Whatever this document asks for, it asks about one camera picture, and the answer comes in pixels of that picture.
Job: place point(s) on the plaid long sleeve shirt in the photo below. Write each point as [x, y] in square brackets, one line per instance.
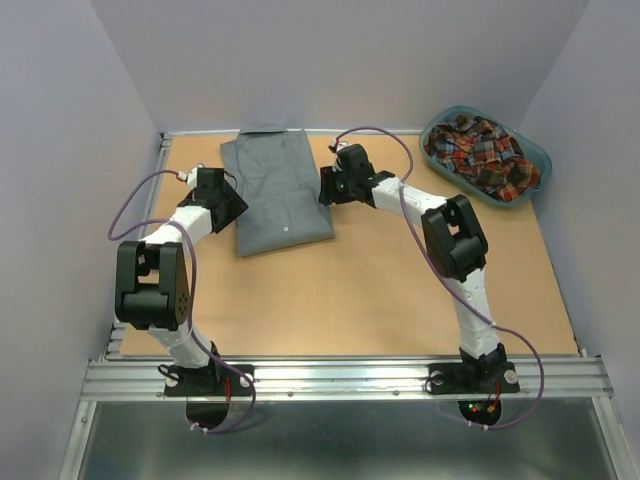
[480, 152]

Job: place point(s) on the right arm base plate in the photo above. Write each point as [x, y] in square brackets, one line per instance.
[457, 378]

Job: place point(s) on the grey long sleeve shirt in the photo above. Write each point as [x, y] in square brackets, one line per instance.
[277, 177]

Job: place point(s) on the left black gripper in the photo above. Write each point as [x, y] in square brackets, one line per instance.
[236, 206]

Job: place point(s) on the teal plastic basket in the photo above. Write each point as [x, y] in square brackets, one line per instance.
[533, 152]

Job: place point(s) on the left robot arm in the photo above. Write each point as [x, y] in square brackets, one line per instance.
[156, 280]

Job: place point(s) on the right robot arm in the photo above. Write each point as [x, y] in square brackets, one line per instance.
[454, 245]

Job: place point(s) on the aluminium rail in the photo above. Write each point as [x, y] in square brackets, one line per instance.
[348, 378]
[310, 131]

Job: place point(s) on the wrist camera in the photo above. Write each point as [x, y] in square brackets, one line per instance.
[190, 178]
[335, 147]

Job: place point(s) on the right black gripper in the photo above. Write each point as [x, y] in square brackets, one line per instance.
[326, 194]

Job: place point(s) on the aluminium back rail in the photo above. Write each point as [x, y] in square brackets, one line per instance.
[310, 131]

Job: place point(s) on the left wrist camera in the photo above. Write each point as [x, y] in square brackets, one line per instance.
[190, 178]

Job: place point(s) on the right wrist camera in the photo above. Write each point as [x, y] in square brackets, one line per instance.
[335, 147]

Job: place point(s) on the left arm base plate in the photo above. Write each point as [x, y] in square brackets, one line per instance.
[212, 381]

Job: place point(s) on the aluminium front rail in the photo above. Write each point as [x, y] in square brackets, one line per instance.
[348, 378]

